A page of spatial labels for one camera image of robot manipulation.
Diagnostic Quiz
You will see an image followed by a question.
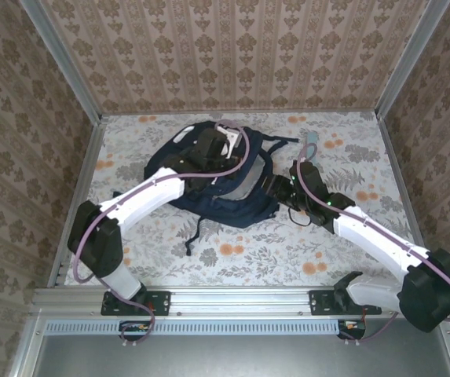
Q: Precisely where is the grey slotted cable duct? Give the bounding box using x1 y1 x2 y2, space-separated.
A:
46 318 346 335

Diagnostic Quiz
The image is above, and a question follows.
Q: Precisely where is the aluminium front rail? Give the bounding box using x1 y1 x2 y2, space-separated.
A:
30 285 450 315

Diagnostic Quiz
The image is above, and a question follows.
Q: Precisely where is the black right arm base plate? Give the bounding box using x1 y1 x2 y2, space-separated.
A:
309 289 382 317

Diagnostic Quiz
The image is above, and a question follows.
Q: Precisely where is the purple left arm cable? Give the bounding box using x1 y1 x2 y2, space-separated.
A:
73 119 251 349

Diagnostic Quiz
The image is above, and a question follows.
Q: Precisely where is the grey metal sheet panel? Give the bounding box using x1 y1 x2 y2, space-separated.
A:
31 317 450 377

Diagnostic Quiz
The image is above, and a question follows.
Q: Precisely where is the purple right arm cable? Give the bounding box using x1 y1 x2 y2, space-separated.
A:
297 143 450 346

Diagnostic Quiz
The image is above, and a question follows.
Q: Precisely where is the navy blue backpack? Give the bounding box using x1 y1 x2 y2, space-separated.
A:
113 121 302 257

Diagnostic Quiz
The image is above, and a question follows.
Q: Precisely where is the floral table cover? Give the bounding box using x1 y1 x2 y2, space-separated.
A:
64 112 430 287

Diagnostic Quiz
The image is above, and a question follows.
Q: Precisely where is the aluminium side rail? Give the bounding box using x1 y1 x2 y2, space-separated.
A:
377 112 437 286
47 115 108 287

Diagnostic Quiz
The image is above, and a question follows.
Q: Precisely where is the aluminium corner post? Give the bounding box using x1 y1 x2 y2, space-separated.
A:
19 0 104 123
375 0 450 119

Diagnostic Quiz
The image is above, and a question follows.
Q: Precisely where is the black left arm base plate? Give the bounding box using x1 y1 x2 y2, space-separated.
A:
101 289 171 317

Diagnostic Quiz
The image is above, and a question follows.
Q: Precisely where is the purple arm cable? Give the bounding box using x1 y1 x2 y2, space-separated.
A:
73 119 251 349
297 143 450 346

